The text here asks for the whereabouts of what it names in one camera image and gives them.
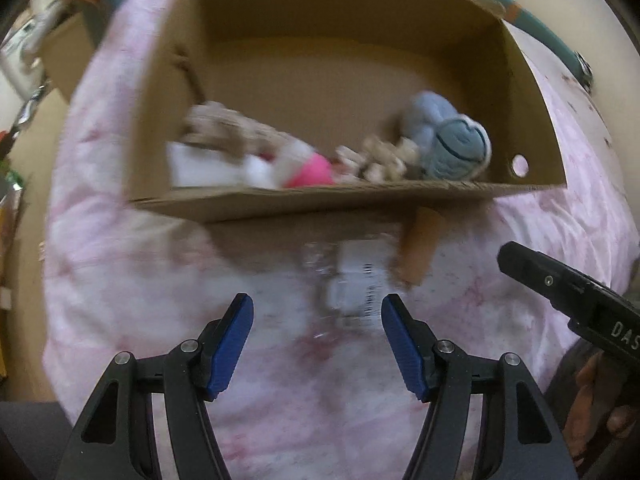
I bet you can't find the teal headboard cushion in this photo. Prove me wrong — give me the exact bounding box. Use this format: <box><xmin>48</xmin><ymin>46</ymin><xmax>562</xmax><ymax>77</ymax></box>
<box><xmin>496</xmin><ymin>0</ymin><xmax>593</xmax><ymax>93</ymax></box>

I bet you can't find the orange brown tube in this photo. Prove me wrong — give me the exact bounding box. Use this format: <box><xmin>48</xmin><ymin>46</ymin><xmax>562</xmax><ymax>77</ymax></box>
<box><xmin>397</xmin><ymin>207</ymin><xmax>445</xmax><ymax>286</ymax></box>

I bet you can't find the open cardboard box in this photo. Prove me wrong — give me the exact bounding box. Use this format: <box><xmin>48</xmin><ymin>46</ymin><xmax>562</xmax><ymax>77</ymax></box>
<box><xmin>126</xmin><ymin>0</ymin><xmax>566</xmax><ymax>223</ymax></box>

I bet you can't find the blue plush slipper toy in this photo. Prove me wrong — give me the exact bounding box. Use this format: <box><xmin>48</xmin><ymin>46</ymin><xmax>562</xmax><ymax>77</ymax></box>
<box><xmin>400</xmin><ymin>91</ymin><xmax>492</xmax><ymax>181</ymax></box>

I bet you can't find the white labelled plastic packet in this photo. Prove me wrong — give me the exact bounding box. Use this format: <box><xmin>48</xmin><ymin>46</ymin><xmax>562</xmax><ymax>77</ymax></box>
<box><xmin>303</xmin><ymin>236</ymin><xmax>394</xmax><ymax>332</ymax></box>

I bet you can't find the pink bow quilt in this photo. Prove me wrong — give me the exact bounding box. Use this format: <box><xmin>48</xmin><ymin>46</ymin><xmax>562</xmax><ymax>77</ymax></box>
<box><xmin>43</xmin><ymin>0</ymin><xmax>639</xmax><ymax>479</ymax></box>

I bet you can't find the cream scrunchie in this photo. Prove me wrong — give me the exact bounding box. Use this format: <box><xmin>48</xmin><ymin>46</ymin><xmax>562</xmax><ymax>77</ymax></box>
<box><xmin>332</xmin><ymin>136</ymin><xmax>421</xmax><ymax>184</ymax></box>

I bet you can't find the white sock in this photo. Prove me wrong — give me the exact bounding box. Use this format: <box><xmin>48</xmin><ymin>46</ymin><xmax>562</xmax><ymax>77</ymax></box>
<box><xmin>166</xmin><ymin>140</ymin><xmax>319</xmax><ymax>190</ymax></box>

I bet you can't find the person right hand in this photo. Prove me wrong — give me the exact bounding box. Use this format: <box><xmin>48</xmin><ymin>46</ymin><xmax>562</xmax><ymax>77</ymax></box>
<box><xmin>562</xmin><ymin>351</ymin><xmax>639</xmax><ymax>477</ymax></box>

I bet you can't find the cardboard bedside box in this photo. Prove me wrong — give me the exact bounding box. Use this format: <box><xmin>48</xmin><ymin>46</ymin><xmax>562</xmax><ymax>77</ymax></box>
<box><xmin>39</xmin><ymin>14</ymin><xmax>96</xmax><ymax>102</ymax></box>

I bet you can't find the grey trouser knee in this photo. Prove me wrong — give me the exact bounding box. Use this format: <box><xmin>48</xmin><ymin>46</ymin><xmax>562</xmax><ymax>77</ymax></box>
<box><xmin>0</xmin><ymin>401</ymin><xmax>72</xmax><ymax>479</ymax></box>

